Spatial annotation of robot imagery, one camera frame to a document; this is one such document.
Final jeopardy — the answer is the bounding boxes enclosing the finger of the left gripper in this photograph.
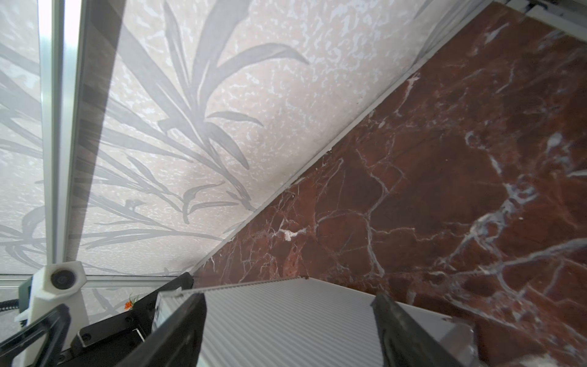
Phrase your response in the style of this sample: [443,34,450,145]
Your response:
[68,272,194,358]
[1,304,71,367]

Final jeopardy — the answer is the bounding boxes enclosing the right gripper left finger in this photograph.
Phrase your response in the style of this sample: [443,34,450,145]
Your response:
[118,291,207,367]

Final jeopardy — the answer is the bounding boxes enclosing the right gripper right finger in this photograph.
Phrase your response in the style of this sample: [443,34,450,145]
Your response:
[371,293,462,366]

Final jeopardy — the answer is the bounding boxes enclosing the silver poker set case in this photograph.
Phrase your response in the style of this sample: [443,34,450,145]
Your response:
[153,276,478,367]

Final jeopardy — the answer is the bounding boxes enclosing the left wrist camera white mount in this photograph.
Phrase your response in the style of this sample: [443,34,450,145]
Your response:
[15,261,89,350]

